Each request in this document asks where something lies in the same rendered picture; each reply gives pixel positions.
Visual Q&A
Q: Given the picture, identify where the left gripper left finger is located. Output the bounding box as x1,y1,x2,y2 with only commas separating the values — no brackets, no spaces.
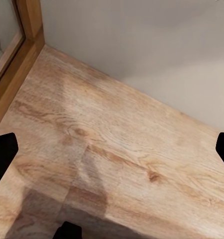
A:
0,132,18,180

